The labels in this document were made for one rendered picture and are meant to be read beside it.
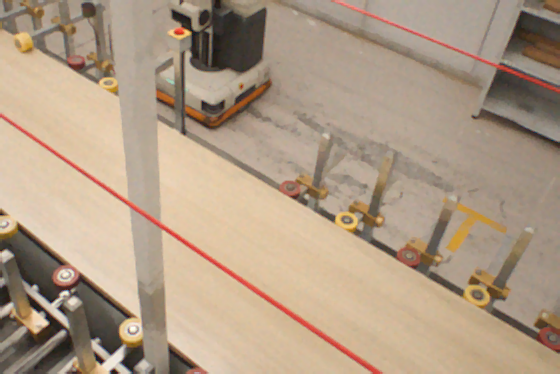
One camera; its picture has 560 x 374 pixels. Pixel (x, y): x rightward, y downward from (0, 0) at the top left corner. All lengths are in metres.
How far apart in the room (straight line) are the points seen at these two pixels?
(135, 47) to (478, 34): 3.94
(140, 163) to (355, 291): 1.02
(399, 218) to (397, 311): 1.62
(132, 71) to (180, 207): 1.16
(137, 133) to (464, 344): 1.25
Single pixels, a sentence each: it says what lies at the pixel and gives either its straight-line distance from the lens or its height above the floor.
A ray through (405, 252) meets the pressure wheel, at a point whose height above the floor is 0.90.
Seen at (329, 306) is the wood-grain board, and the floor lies 0.90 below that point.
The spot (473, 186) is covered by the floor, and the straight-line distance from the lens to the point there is 3.90.
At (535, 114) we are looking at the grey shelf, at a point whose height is 0.14.
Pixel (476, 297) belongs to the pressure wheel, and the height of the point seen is 0.90.
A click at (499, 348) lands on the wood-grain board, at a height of 0.90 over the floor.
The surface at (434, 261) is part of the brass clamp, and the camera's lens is 2.22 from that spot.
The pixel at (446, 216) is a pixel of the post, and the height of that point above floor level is 1.03.
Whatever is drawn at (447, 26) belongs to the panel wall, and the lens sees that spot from 4.80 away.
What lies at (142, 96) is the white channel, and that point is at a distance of 1.03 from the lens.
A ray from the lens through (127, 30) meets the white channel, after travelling 0.96.
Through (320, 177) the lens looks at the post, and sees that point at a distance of 2.27.
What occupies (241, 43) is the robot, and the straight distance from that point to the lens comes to 3.80.
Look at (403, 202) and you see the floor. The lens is 3.61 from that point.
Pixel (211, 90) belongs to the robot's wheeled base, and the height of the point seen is 0.28.
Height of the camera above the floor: 2.42
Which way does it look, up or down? 42 degrees down
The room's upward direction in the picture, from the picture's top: 6 degrees clockwise
